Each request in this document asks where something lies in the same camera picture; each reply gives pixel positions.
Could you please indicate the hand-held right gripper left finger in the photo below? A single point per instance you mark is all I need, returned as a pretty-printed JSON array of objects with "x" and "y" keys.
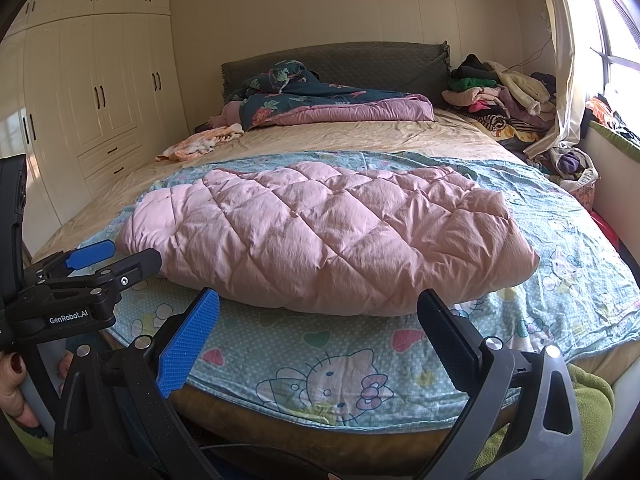
[{"x": 192, "y": 340}]

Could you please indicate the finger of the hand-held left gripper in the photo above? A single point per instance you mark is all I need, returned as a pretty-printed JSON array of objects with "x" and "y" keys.
[
  {"x": 140, "y": 267},
  {"x": 90, "y": 255}
]

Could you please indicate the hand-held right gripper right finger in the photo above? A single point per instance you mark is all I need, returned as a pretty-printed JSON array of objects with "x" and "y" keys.
[{"x": 445, "y": 332}]

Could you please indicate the pink quilted jacket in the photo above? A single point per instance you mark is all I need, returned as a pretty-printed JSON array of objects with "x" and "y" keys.
[{"x": 325, "y": 240}]

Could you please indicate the bag of clothes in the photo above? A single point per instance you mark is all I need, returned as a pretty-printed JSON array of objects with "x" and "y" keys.
[{"x": 570, "y": 165}]

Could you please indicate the pile of mixed clothes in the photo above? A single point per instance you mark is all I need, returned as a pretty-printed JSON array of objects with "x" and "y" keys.
[{"x": 490, "y": 95}]

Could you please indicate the person's left hand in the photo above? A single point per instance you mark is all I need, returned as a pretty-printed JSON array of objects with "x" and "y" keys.
[{"x": 10, "y": 390}]

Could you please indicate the blue cartoon print sheet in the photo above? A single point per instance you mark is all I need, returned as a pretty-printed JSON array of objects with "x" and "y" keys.
[{"x": 350, "y": 370}]

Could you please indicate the peach and white cloth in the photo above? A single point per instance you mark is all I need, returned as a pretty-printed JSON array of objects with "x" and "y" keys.
[{"x": 200, "y": 142}]

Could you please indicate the cream wardrobe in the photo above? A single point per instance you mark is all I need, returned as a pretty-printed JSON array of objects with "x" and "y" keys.
[{"x": 100, "y": 110}]

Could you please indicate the person's green fleece robe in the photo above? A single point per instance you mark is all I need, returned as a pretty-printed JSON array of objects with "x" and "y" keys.
[{"x": 590, "y": 400}]

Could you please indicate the pink pillow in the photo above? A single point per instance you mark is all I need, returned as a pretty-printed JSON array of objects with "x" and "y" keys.
[{"x": 227, "y": 115}]

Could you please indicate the pink patterned box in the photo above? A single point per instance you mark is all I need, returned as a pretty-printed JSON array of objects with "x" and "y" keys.
[{"x": 582, "y": 195}]

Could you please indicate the bed with beige sheet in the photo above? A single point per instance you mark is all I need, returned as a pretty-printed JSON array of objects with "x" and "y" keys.
[{"x": 350, "y": 135}]

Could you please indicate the dark floral quilt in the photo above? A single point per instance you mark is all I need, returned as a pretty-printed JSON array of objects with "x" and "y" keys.
[{"x": 340, "y": 105}]

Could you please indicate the green windowsill cushion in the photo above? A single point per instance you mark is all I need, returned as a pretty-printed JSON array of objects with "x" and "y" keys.
[{"x": 615, "y": 140}]

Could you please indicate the grey padded headboard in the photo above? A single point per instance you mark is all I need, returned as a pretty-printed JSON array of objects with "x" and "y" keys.
[{"x": 375, "y": 65}]

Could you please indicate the cream curtain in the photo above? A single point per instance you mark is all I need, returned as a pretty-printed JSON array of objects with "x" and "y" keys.
[{"x": 570, "y": 85}]

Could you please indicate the window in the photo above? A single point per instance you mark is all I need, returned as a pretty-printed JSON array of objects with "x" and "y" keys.
[{"x": 615, "y": 25}]

